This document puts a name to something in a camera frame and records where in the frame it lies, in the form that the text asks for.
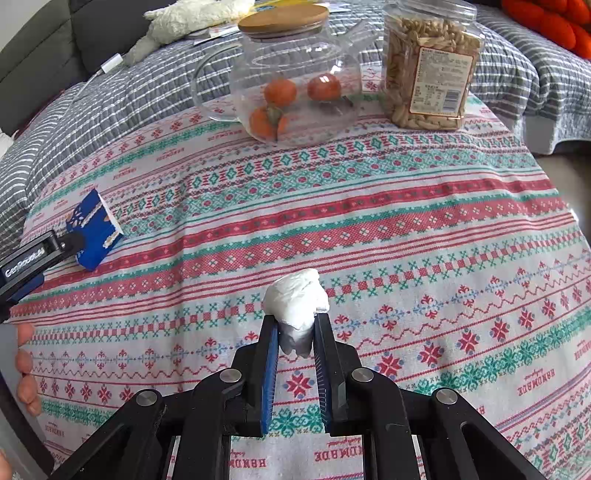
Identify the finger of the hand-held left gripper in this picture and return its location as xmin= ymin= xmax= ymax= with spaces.
xmin=58 ymin=232 xmax=87 ymax=265

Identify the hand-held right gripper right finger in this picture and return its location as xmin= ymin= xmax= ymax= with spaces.
xmin=313 ymin=311 xmax=546 ymax=480

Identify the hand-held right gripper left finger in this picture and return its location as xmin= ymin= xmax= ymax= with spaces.
xmin=48 ymin=315 xmax=280 ymax=480

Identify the small blue snack box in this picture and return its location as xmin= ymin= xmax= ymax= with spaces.
xmin=65 ymin=188 xmax=124 ymax=271

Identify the white tissue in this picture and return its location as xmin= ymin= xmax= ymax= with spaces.
xmin=263 ymin=268 xmax=331 ymax=357

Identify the person's left hand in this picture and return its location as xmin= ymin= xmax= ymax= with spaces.
xmin=14 ymin=322 xmax=43 ymax=416

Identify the grey striped blanket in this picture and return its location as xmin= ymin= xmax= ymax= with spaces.
xmin=0 ymin=4 xmax=591 ymax=273

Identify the grey sofa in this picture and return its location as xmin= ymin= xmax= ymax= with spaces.
xmin=0 ymin=0 xmax=160 ymax=137

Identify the orange tangerine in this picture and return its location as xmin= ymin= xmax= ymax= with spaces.
xmin=264 ymin=78 xmax=298 ymax=109
xmin=307 ymin=74 xmax=342 ymax=103
xmin=249 ymin=105 xmax=291 ymax=141

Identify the white plush toy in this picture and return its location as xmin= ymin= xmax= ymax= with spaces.
xmin=124 ymin=0 xmax=257 ymax=65

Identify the glass teapot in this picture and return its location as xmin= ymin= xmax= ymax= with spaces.
xmin=191 ymin=2 xmax=363 ymax=147

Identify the round wooden lid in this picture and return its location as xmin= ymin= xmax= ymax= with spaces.
xmin=238 ymin=2 xmax=329 ymax=40

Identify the clear plastic snack jar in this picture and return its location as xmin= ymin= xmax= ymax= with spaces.
xmin=379 ymin=0 xmax=486 ymax=132

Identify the orange cushion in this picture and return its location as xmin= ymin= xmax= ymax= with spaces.
xmin=501 ymin=0 xmax=591 ymax=49

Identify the white charger with cable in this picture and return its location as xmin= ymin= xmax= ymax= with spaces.
xmin=74 ymin=53 xmax=124 ymax=100

